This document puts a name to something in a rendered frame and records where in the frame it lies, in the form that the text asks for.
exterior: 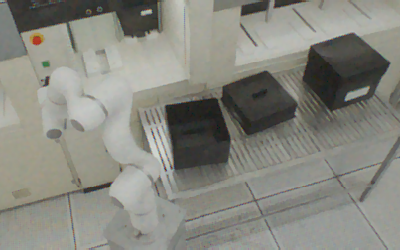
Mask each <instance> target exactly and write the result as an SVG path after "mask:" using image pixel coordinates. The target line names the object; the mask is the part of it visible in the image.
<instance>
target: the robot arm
mask: <svg viewBox="0 0 400 250"><path fill-rule="evenodd" d="M82 89H83V83H82V78H81V76H80V75H79V73H78V72H77V71H75V70H74V69H73V68H71V67H68V66H59V67H57V68H55V70H54V71H53V73H52V75H51V77H48V76H47V77H45V83H44V86H43V87H42V88H37V89H36V90H37V96H38V100H39V104H40V107H41V114H42V123H43V133H44V136H45V137H46V139H48V140H58V139H59V138H61V137H62V136H63V135H64V133H65V130H77V131H82V132H93V131H95V130H96V129H97V128H98V127H99V126H100V125H101V124H102V123H103V127H102V133H101V135H102V140H103V143H104V144H105V146H106V150H107V152H108V153H109V154H110V156H111V157H112V158H113V159H114V160H115V161H117V162H118V163H121V164H128V165H127V166H126V167H125V169H124V170H123V171H122V172H121V173H120V174H119V175H118V177H117V178H116V180H115V181H114V182H113V184H111V186H110V188H109V192H108V196H109V199H110V201H111V202H112V203H113V204H115V205H116V206H118V208H120V209H122V210H125V211H127V212H126V214H125V216H124V220H123V226H124V230H125V231H126V233H127V235H128V236H129V238H130V239H132V240H134V241H136V242H139V243H149V242H152V241H154V240H156V239H159V237H160V236H161V235H162V234H163V232H164V230H165V229H166V225H167V220H166V215H165V212H163V210H162V209H161V208H160V206H159V205H157V204H156V199H155V194H154V192H153V191H152V189H151V188H150V186H151V185H152V184H153V183H154V182H155V181H156V179H157V178H158V176H159V175H160V170H161V166H160V162H159V160H158V159H157V158H156V157H155V156H154V155H152V154H149V153H147V152H145V151H144V150H142V149H141V148H139V145H138V144H137V143H136V142H135V139H134V137H133V134H132V132H131V130H130V127H129V119H130V113H131V109H132V101H133V94H132V89H131V87H130V85H129V83H128V80H127V79H126V78H124V77H121V76H119V75H115V74H112V75H109V76H107V77H105V78H103V79H102V80H101V81H100V82H99V83H98V84H97V85H96V86H95V87H94V88H92V89H91V90H90V91H89V92H88V93H87V94H86V95H85V96H84V97H82Z"/></svg>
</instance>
